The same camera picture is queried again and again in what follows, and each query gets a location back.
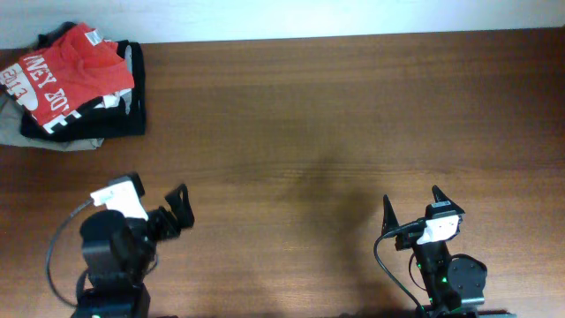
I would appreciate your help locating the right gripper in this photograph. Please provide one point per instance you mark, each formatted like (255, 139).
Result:
(389, 221)

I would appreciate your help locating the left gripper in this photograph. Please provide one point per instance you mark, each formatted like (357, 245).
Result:
(170, 229)

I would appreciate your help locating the red printed t-shirt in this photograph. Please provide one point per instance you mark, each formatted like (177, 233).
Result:
(115, 78)

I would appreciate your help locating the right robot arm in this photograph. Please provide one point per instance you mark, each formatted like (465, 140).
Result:
(454, 283)

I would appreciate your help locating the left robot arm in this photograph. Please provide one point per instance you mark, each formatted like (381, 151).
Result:
(119, 247)

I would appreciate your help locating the black Nike t-shirt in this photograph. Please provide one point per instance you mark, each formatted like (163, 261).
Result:
(58, 79)

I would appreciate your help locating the black folded garment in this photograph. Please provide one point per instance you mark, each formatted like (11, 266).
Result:
(128, 118)

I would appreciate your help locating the white folded garment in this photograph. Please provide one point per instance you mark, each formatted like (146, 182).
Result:
(119, 100)

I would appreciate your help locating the grey folded garment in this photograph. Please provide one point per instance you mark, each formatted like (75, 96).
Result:
(11, 120)

